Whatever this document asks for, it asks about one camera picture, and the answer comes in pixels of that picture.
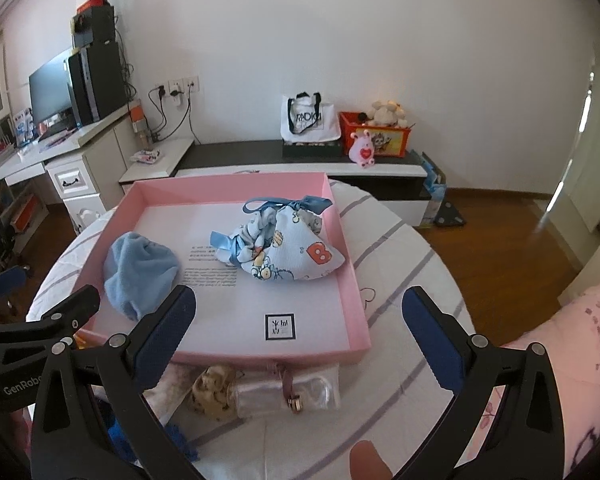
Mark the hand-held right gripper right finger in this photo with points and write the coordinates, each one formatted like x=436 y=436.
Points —
x=430 y=335

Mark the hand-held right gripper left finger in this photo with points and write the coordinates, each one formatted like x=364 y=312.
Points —
x=165 y=335

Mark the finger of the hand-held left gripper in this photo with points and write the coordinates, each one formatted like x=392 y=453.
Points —
x=75 y=307
x=5 y=280

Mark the blue crochet cloth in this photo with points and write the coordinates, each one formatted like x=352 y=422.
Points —
x=180 y=442

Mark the pink cardboard box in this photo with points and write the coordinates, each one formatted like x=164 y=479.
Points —
x=280 y=355

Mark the light blue fleece cloth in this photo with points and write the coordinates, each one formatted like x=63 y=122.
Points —
x=140 y=270

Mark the orange storage box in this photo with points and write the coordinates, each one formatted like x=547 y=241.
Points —
x=25 y=212

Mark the black bathroom scale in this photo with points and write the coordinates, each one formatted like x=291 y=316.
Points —
x=447 y=217

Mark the clear plastic bag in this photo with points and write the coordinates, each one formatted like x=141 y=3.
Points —
x=320 y=385

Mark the blue cardboard box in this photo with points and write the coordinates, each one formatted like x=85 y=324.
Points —
x=432 y=190

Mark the blue and white box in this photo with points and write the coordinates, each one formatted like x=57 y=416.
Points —
x=23 y=127

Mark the black keyboard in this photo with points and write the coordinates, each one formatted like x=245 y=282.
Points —
x=57 y=132

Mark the pink floral cloth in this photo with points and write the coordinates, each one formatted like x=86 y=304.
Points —
x=590 y=340

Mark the small printed packet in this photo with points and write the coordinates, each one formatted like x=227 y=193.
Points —
x=147 y=156

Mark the white desk with drawers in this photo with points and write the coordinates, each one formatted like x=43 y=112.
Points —
x=95 y=134

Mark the pink plush toy with heart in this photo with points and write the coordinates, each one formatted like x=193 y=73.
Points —
x=364 y=152

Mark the orange printed toy box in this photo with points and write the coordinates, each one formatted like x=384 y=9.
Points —
x=390 y=142

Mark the orange capped bottle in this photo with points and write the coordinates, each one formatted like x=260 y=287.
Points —
x=137 y=117

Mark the black computer monitor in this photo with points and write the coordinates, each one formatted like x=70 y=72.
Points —
x=50 y=85

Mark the black and white low cabinet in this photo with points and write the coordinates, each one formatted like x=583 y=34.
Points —
x=260 y=152

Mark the dark green flat box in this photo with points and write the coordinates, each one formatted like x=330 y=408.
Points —
x=310 y=150

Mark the black computer tower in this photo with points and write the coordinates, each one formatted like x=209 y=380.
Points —
x=105 y=80

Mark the beige plush toy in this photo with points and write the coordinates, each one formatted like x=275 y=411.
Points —
x=385 y=112

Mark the white tote bag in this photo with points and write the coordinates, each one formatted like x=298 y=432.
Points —
x=310 y=120

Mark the black speaker box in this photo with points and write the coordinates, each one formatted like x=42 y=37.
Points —
x=97 y=25

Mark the white wall socket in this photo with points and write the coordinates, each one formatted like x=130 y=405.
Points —
x=192 y=82
x=176 y=84
x=161 y=87

